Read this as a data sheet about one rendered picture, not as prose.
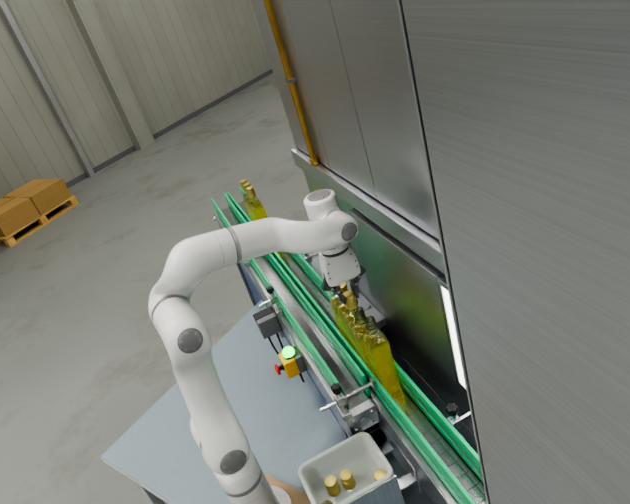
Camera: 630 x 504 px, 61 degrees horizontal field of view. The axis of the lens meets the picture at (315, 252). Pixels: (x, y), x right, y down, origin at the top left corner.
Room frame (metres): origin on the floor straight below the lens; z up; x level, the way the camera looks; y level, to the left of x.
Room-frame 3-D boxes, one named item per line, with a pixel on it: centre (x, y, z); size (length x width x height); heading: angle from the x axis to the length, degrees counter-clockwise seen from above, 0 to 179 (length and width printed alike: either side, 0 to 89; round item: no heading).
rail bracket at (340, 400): (1.08, 0.04, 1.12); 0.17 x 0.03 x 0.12; 103
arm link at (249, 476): (1.09, 0.41, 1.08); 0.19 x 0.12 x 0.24; 21
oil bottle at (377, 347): (1.13, -0.08, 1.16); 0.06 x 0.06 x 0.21; 14
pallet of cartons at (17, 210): (6.95, 3.48, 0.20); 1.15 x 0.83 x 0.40; 135
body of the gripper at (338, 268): (1.24, -0.05, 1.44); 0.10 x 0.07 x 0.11; 103
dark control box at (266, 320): (1.75, 0.27, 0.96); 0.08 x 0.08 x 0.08; 13
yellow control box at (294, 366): (1.48, 0.20, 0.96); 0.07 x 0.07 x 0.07; 13
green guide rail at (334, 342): (1.97, 0.18, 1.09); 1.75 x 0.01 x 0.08; 13
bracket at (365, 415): (1.08, 0.02, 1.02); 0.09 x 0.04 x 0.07; 103
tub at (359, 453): (0.94, 0.11, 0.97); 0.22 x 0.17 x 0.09; 103
